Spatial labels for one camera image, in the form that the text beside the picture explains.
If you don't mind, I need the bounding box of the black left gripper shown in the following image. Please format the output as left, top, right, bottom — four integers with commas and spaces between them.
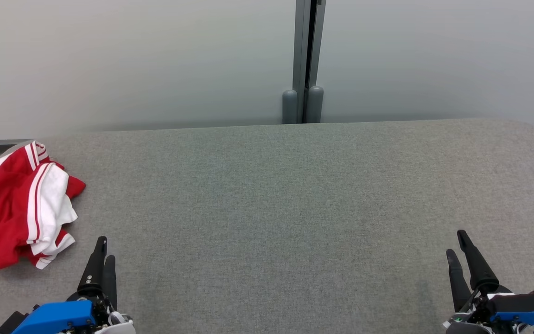
65, 236, 136, 334

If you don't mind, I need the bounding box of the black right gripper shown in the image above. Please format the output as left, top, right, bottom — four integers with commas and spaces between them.
443, 230, 512, 334

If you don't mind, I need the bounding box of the grey cylinder post foot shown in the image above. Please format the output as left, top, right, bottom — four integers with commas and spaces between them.
306, 85, 324, 123
282, 90, 298, 124

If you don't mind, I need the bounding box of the grey metal partition post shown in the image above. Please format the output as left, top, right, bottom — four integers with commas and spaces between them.
282, 0, 327, 124

